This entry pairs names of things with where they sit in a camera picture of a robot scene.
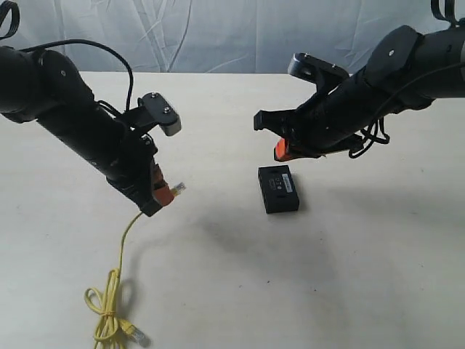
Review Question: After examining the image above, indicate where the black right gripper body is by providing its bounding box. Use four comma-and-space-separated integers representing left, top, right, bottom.
283, 83, 385, 156

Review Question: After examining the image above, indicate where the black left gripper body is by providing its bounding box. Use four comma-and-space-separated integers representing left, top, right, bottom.
36, 98, 158, 196

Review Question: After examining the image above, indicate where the small black network box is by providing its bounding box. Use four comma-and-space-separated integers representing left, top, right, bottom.
257, 165, 300, 214

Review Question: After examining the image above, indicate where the yellow ethernet cable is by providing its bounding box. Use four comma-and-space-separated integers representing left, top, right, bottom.
84, 181, 188, 349

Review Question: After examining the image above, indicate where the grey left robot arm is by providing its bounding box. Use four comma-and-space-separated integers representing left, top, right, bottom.
1, 47, 181, 217

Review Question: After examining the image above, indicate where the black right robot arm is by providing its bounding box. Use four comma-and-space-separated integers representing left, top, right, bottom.
254, 25, 464, 162

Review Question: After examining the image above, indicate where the white backdrop cloth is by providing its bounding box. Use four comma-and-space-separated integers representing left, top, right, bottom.
4, 0, 447, 73

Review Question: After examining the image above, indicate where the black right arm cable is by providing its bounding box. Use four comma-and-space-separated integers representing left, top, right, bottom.
348, 0, 465, 159

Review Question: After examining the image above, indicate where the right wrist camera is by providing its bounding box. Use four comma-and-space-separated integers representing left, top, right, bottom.
288, 53, 349, 89

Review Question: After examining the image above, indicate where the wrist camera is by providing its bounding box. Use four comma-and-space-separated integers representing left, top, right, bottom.
288, 53, 349, 89
124, 92, 182, 137

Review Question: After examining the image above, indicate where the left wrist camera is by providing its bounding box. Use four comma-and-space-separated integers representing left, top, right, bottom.
124, 92, 182, 137

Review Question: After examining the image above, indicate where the black left camera cable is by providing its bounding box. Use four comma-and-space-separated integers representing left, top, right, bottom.
0, 0, 135, 112

